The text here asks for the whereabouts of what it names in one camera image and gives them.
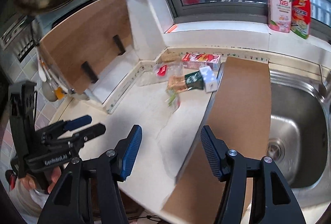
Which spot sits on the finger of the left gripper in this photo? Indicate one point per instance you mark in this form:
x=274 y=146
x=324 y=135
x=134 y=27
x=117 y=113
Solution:
x=60 y=127
x=84 y=135

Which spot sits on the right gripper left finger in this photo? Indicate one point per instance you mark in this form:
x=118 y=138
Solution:
x=70 y=200

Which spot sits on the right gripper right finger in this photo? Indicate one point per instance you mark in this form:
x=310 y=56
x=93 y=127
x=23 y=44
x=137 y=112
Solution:
x=273 y=200

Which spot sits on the green vegetable scraps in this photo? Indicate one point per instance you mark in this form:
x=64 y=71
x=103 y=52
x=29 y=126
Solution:
x=173 y=100

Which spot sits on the left hand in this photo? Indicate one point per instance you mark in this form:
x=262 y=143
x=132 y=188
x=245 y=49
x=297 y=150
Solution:
x=32 y=182

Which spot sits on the white spoon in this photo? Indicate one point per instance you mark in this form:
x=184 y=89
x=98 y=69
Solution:
x=41 y=72

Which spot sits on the stainless steel sink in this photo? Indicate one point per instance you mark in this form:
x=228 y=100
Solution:
x=299 y=140

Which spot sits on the wooden cutting board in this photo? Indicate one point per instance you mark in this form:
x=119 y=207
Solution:
x=87 y=37

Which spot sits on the brown cardboard sheet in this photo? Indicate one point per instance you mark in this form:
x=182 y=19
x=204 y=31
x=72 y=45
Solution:
x=240 y=116

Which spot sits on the red card label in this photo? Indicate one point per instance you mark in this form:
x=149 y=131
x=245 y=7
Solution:
x=162 y=71

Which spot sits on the clear plastic tray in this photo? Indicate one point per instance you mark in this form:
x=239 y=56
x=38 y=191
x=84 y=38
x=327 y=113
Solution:
x=150 y=77

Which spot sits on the brown paper snack box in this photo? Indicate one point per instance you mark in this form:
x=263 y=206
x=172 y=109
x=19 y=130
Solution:
x=177 y=84

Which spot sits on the bundle of toothpicks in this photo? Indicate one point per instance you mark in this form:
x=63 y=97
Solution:
x=170 y=57

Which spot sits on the red juice carton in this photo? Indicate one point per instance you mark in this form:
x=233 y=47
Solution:
x=199 y=60

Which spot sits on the red spray bottle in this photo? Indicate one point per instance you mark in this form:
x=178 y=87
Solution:
x=301 y=18

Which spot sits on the metal wall rack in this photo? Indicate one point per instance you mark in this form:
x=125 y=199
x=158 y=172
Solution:
x=19 y=38

